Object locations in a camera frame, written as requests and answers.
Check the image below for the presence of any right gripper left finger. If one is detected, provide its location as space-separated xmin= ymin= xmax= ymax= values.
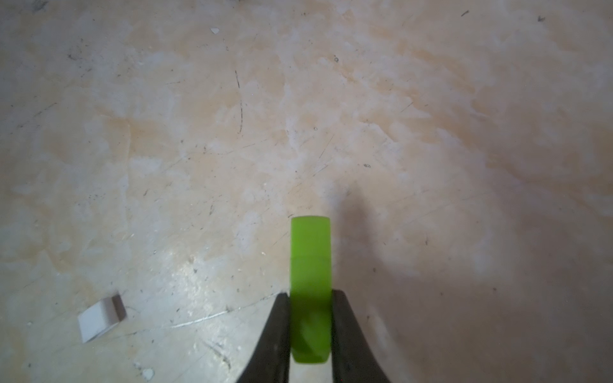
xmin=237 ymin=293 xmax=291 ymax=383

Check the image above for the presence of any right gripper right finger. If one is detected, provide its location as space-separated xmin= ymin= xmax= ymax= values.
xmin=331 ymin=290 xmax=390 ymax=383

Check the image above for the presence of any green usb drive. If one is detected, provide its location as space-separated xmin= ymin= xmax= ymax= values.
xmin=290 ymin=215 xmax=332 ymax=364

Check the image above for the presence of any white usb cap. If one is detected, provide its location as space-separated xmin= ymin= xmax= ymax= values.
xmin=78 ymin=294 xmax=127 ymax=343

